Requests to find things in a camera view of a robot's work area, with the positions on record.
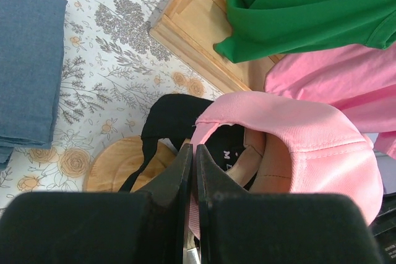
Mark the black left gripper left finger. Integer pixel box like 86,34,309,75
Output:
1,144,193,263

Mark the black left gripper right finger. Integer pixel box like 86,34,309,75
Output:
196,145,382,264

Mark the folded blue cloth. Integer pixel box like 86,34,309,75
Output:
1,0,67,169

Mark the pink t-shirt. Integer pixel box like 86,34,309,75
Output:
264,45,395,158

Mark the green tank top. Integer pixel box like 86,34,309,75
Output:
215,0,395,63

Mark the wooden clothes rack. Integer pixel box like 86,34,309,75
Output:
150,0,283,93

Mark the beige corduroy cap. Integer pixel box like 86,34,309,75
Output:
226,128,265,186

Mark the black MLB cap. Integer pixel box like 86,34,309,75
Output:
119,94,248,192

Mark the wooden hat stand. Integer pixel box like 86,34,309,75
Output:
82,136,176,192

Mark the pink cap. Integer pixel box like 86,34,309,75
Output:
191,91,383,224

